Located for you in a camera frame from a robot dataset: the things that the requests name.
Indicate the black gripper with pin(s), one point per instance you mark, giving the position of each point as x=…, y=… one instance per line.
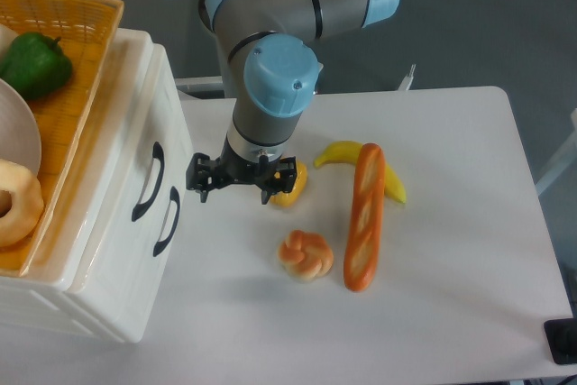
x=241, y=164

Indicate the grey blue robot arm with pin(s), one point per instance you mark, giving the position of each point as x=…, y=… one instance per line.
x=237, y=23

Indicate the white plastic drawer cabinet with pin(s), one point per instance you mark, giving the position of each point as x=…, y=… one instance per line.
x=41, y=298

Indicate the yellow bell pepper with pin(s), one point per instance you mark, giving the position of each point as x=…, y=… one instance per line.
x=283, y=199

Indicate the knotted bread roll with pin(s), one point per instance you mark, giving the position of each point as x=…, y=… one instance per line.
x=305, y=256

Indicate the yellow banana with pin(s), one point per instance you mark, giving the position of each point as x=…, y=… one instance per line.
x=348, y=152

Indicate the orange baguette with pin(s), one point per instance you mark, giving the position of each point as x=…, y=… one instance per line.
x=363, y=245

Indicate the yellow woven basket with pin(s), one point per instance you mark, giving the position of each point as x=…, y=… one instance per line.
x=86, y=29

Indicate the white plate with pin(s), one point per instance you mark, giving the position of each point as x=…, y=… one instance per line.
x=20, y=135

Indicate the beige donut bread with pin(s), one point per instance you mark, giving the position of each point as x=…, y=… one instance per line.
x=27, y=204

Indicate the green bell pepper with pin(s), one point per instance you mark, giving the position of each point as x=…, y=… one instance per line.
x=35, y=65

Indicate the white object in basket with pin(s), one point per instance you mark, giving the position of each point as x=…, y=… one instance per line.
x=7, y=36

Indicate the black device at edge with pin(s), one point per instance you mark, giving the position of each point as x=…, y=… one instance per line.
x=561, y=338

